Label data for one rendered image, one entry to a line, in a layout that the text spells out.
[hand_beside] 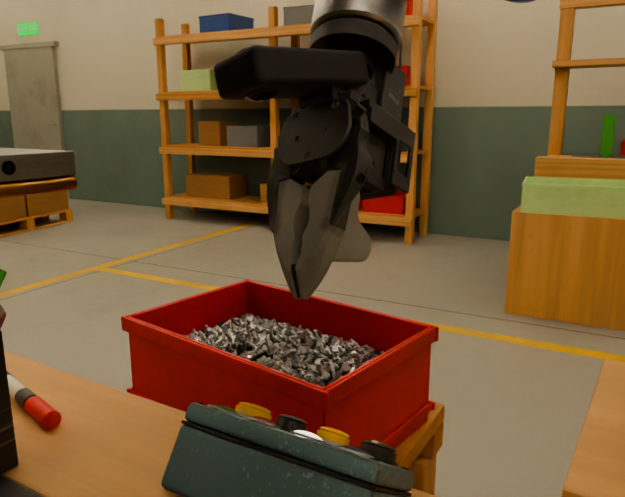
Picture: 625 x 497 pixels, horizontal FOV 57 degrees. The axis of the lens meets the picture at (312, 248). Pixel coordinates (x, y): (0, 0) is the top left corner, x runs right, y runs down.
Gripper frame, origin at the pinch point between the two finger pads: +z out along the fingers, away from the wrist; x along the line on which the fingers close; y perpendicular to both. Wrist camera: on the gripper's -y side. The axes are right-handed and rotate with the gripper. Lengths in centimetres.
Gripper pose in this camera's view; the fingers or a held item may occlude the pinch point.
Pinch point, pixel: (296, 278)
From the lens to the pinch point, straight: 40.5
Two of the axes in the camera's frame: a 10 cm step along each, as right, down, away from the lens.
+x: -7.2, 0.6, 6.9
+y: 6.7, 2.8, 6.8
